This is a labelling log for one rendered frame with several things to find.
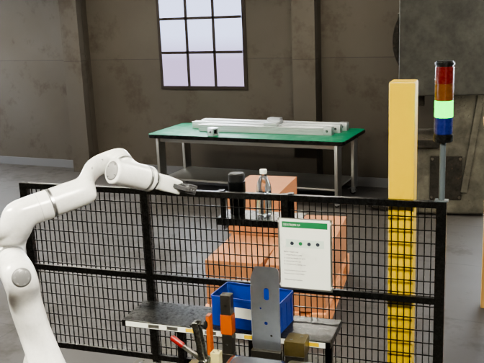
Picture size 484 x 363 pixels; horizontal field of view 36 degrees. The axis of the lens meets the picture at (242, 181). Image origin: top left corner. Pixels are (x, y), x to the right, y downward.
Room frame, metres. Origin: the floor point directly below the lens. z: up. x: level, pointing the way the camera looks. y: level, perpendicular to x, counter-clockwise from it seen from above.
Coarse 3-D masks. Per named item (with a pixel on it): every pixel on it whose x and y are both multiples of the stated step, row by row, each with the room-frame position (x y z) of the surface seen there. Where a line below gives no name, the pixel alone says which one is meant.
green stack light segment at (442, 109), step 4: (452, 100) 2.68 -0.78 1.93; (436, 104) 2.68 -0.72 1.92; (440, 104) 2.67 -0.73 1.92; (444, 104) 2.66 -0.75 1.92; (448, 104) 2.66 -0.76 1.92; (452, 104) 2.68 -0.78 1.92; (436, 108) 2.68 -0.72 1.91; (440, 108) 2.67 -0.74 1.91; (444, 108) 2.66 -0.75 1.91; (448, 108) 2.66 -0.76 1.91; (452, 108) 2.68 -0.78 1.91; (436, 112) 2.68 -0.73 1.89; (440, 112) 2.67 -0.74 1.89; (444, 112) 2.66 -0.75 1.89; (448, 112) 2.66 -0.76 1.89; (452, 112) 2.68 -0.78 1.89; (436, 116) 2.68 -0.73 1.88; (440, 116) 2.67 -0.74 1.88; (444, 116) 2.66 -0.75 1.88; (448, 116) 2.66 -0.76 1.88; (452, 116) 2.68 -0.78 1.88
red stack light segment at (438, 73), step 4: (436, 68) 2.69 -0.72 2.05; (440, 68) 2.67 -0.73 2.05; (444, 68) 2.66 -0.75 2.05; (448, 68) 2.66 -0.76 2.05; (452, 68) 2.67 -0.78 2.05; (436, 72) 2.69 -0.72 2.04; (440, 72) 2.67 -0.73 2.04; (444, 72) 2.66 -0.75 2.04; (448, 72) 2.66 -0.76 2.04; (452, 72) 2.67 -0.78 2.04; (436, 76) 2.69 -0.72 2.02; (440, 76) 2.67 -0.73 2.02; (444, 76) 2.66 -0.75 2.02; (448, 76) 2.66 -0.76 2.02; (452, 76) 2.67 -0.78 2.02; (436, 80) 2.68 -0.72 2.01; (440, 80) 2.67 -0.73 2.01; (444, 80) 2.66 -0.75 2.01; (448, 80) 2.66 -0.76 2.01; (452, 80) 2.67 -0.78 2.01
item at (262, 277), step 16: (256, 272) 2.64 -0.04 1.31; (272, 272) 2.62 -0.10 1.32; (256, 288) 2.64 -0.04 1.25; (272, 288) 2.62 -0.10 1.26; (256, 304) 2.64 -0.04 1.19; (272, 304) 2.62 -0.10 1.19; (256, 320) 2.64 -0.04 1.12; (272, 320) 2.62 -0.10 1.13; (256, 336) 2.64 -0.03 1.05; (272, 336) 2.62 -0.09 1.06
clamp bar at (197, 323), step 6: (192, 324) 2.42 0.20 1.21; (198, 324) 2.43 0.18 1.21; (204, 324) 2.41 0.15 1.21; (198, 330) 2.42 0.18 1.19; (198, 336) 2.41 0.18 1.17; (198, 342) 2.42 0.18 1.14; (204, 342) 2.44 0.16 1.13; (198, 348) 2.42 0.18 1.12; (204, 348) 2.44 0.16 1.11; (198, 354) 2.42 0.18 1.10; (204, 354) 2.42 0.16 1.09; (204, 360) 2.41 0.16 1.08
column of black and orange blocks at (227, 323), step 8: (224, 296) 2.71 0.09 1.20; (232, 296) 2.72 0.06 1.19; (224, 304) 2.71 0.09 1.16; (232, 304) 2.72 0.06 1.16; (224, 312) 2.71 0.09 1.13; (232, 312) 2.71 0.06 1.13; (224, 320) 2.71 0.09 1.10; (232, 320) 2.70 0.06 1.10; (224, 328) 2.71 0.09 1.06; (232, 328) 2.70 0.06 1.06; (224, 336) 2.71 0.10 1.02; (232, 336) 2.70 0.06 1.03; (224, 344) 2.71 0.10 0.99; (232, 344) 2.70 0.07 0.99; (224, 352) 2.71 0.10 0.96; (232, 352) 2.70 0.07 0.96; (224, 360) 2.71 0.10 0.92
